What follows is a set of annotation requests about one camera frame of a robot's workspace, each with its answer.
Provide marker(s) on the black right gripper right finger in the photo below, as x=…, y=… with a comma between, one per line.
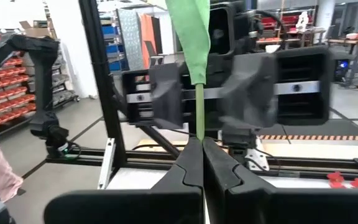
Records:
x=291, y=208

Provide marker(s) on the silver corner plate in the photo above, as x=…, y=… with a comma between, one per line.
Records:
x=107, y=165

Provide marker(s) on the wooden workbench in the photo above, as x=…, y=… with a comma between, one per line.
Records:
x=353, y=40

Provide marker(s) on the black mat orange striped edge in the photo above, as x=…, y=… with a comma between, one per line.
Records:
x=306, y=137

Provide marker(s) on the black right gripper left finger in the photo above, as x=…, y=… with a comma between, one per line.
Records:
x=135, y=208

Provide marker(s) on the brown cardboard box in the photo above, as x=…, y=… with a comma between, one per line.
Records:
x=36, y=31

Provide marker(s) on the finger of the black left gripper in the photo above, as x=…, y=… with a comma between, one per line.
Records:
x=166, y=96
x=250, y=93

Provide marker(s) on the shelf with red bins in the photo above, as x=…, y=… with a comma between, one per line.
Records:
x=8, y=93

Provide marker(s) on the red artificial tulip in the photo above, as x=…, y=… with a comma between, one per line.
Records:
x=194, y=37

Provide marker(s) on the red artificial flower bunch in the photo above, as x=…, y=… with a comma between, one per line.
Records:
x=336, y=178

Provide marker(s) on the blue storage bins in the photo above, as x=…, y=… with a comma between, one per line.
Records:
x=115, y=49

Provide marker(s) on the silver mounting bracket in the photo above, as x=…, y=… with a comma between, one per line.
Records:
x=256, y=160

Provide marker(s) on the orange panel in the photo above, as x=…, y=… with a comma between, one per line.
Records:
x=148, y=37

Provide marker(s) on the grey pegboard panel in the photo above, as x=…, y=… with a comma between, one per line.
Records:
x=129, y=37

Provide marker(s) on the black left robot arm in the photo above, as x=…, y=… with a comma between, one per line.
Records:
x=228, y=31

